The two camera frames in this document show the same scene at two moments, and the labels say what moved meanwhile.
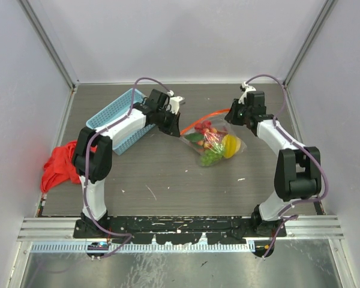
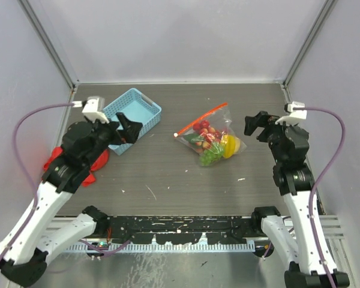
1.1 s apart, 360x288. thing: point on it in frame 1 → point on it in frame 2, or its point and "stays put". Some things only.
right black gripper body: [240, 113] → [272, 134]
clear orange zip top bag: [211, 139] stays put
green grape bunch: [210, 156] stays put
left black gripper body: [166, 121] → [107, 134]
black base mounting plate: [178, 230] stays put
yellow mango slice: [231, 144] stays put
